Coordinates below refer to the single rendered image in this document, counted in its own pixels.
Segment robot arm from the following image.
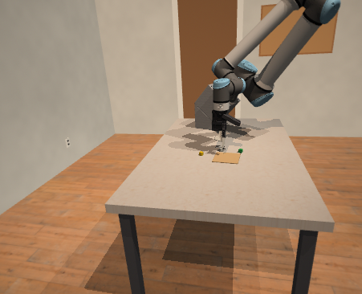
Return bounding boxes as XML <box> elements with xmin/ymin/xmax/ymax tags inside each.
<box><xmin>212</xmin><ymin>0</ymin><xmax>341</xmax><ymax>111</ymax></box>

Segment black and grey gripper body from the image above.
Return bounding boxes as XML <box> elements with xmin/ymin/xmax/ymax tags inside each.
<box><xmin>212</xmin><ymin>110</ymin><xmax>227</xmax><ymax>131</ymax></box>

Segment orange flat mat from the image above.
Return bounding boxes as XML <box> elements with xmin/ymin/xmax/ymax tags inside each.
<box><xmin>212</xmin><ymin>152</ymin><xmax>241</xmax><ymax>164</ymax></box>

